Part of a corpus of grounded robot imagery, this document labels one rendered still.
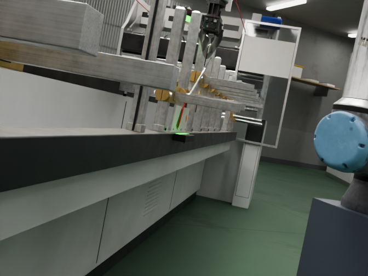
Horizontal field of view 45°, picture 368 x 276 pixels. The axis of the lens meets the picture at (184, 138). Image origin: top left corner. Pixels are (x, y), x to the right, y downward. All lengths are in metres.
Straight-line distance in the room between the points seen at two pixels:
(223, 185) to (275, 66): 1.25
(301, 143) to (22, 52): 11.20
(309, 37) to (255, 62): 7.43
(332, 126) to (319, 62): 10.70
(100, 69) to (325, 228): 0.97
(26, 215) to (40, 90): 0.44
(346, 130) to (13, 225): 0.79
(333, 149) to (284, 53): 3.17
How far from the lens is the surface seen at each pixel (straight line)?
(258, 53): 4.32
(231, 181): 4.45
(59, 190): 0.93
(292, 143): 11.51
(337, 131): 1.19
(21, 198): 0.81
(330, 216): 1.37
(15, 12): 0.32
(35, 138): 0.71
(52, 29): 0.31
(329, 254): 1.37
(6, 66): 0.65
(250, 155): 4.29
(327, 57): 12.05
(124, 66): 0.55
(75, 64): 0.58
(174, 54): 1.53
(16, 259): 1.30
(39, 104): 1.19
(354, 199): 1.35
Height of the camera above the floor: 0.78
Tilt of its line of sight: 3 degrees down
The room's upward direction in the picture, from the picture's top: 11 degrees clockwise
